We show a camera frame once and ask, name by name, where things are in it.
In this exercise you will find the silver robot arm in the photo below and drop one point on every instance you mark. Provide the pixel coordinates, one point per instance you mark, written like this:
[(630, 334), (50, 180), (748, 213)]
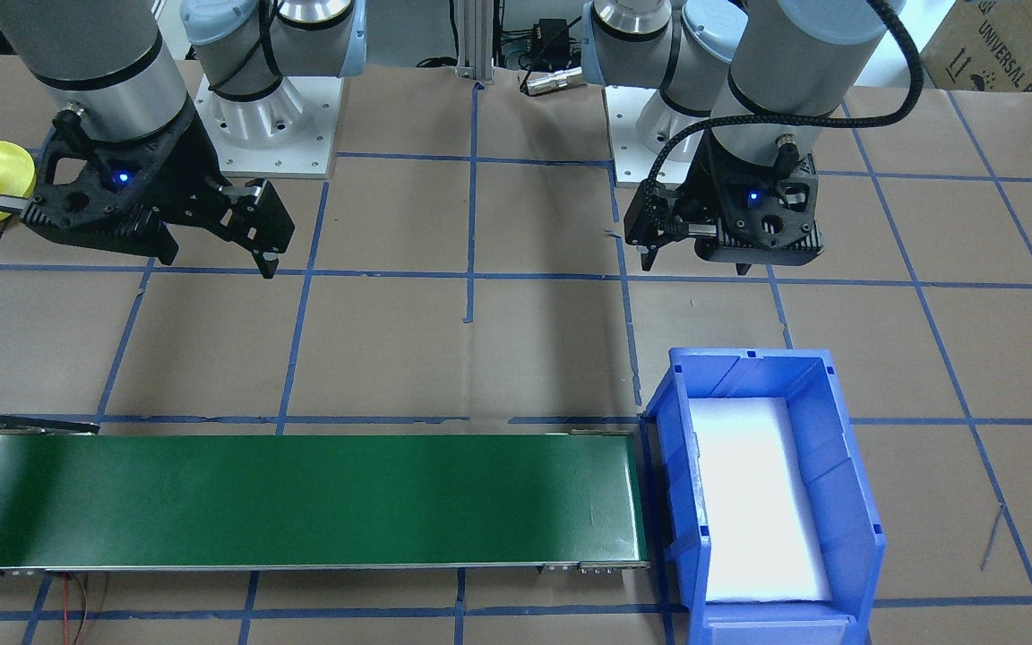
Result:
[(794, 54), (86, 54)]

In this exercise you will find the silver cylindrical connector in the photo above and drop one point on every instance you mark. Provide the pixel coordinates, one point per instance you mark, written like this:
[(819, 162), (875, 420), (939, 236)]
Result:
[(552, 81)]

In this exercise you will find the black power adapter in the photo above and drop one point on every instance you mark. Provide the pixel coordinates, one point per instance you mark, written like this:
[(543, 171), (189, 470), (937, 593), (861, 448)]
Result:
[(552, 38)]

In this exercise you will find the blue plastic storage bin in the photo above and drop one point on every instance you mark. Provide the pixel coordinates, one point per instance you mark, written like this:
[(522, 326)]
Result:
[(847, 502)]

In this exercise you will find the green conveyor belt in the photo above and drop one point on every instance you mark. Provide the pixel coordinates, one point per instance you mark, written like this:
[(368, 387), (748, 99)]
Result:
[(301, 502)]

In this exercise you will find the brown cardboard box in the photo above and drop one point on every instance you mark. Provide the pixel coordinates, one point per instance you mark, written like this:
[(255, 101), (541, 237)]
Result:
[(1018, 45)]

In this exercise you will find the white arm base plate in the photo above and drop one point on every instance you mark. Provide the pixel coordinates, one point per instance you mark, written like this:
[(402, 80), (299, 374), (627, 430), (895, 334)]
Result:
[(637, 170), (310, 152)]

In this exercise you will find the aluminium extrusion post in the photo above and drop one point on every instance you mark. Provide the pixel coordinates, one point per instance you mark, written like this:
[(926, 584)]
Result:
[(477, 40)]

